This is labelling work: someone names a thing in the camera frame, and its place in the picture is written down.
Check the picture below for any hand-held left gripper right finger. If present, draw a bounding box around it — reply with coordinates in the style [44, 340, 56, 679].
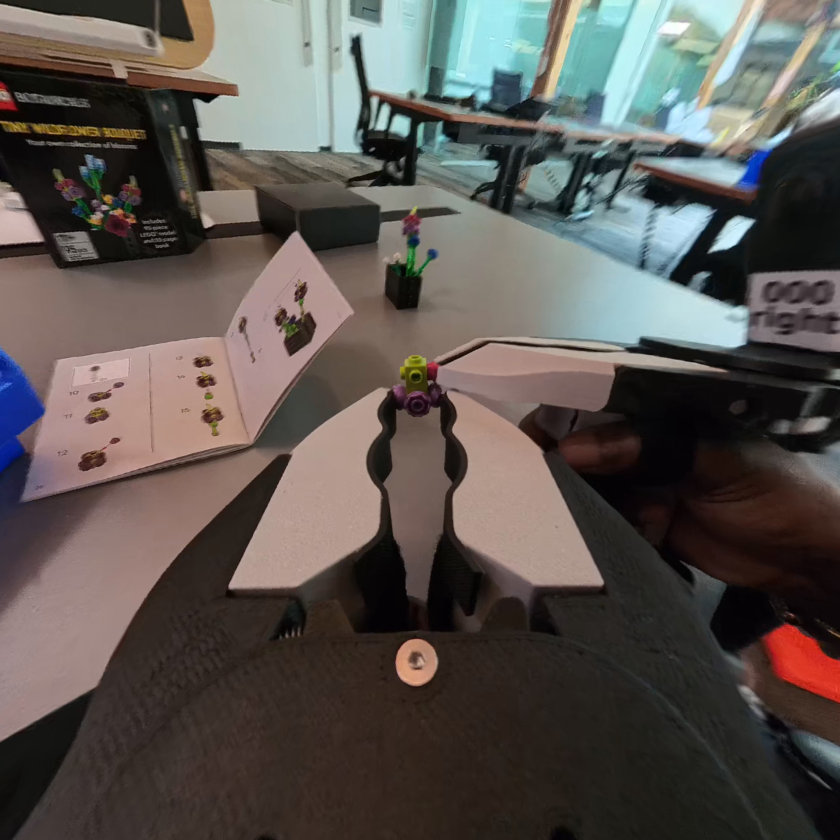
[447, 389, 605, 620]

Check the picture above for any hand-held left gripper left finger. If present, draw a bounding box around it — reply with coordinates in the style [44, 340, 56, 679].
[230, 389, 392, 618]

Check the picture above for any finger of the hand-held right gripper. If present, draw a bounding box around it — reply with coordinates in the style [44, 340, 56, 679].
[434, 348, 620, 418]
[453, 335, 631, 357]

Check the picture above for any grey desk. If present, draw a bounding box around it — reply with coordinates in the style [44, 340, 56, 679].
[0, 184, 749, 742]

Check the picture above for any wooden background desk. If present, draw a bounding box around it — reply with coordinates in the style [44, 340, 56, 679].
[368, 88, 683, 217]

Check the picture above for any person's right hand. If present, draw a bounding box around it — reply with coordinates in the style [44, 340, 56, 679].
[525, 407, 840, 618]

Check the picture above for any LEGO flower bouquet in pot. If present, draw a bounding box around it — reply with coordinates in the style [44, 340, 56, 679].
[384, 206, 442, 312]

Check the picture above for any instruction booklet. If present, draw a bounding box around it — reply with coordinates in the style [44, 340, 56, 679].
[20, 230, 355, 504]

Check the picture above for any flat black box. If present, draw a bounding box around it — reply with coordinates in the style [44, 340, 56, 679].
[255, 182, 383, 250]

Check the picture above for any orange traffic cone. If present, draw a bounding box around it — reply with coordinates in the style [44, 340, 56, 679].
[764, 624, 840, 703]

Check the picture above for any black office chair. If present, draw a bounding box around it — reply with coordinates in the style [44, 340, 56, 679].
[346, 33, 421, 187]

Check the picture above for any blue storage bin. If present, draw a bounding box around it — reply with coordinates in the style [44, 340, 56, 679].
[0, 348, 46, 473]

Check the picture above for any black product box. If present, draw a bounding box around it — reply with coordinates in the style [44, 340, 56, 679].
[0, 70, 207, 270]

